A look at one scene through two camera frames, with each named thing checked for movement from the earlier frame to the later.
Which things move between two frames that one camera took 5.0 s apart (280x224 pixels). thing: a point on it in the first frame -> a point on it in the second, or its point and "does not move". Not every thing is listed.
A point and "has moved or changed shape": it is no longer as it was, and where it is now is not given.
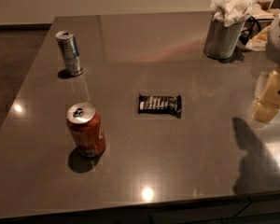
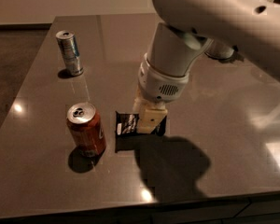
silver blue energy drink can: [70, 49] does not move
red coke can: [86, 129] does not move
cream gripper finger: [273, 89] -> [149, 119]
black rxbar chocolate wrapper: [161, 105] has moved or changed shape
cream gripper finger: [265, 112] -> [139, 102]
